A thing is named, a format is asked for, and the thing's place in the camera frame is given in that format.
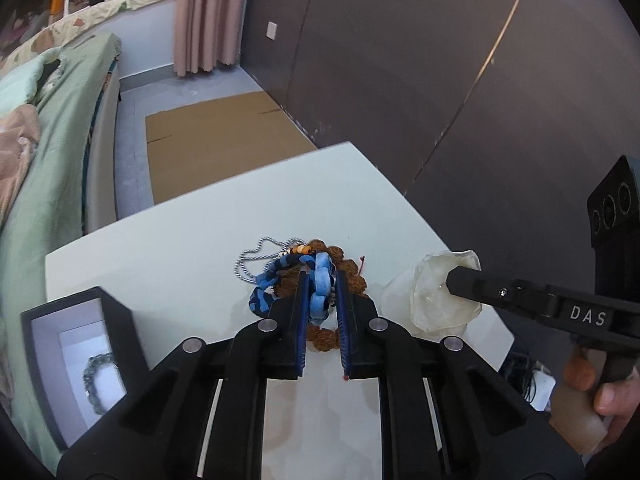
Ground grey bead bracelet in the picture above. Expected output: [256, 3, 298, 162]
[82, 352, 123, 416]

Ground black jewelry box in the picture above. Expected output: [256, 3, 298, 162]
[20, 286, 151, 453]

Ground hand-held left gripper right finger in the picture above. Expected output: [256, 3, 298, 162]
[334, 270, 586, 480]

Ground pink duck print blanket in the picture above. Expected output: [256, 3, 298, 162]
[0, 105, 43, 231]

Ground person's right hand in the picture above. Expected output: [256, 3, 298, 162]
[549, 347, 640, 456]

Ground white bed frame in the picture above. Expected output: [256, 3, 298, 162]
[82, 67, 123, 236]

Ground pink curtain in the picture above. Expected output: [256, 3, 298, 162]
[172, 0, 256, 78]

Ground black cables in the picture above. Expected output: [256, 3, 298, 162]
[500, 354, 538, 403]

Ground floral quilt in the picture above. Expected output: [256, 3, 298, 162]
[0, 0, 181, 73]

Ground silver chain necklace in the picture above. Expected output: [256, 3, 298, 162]
[234, 236, 303, 288]

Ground brown bead bracelet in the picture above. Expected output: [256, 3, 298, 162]
[272, 239, 371, 356]

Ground blue braided bracelet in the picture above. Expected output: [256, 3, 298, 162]
[247, 249, 335, 323]

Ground green bed sheet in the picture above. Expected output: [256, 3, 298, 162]
[0, 30, 123, 476]

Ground translucent plastic bag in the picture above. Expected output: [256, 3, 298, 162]
[380, 249, 483, 333]

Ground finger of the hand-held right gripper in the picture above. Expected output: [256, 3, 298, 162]
[445, 266, 556, 321]

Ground white power strip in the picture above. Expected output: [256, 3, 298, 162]
[530, 372, 557, 411]

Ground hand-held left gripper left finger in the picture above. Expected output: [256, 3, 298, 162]
[56, 271, 311, 480]

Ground pale green pillow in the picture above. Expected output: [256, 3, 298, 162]
[0, 47, 63, 116]

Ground flat cardboard sheet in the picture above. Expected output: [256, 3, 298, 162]
[145, 91, 318, 206]

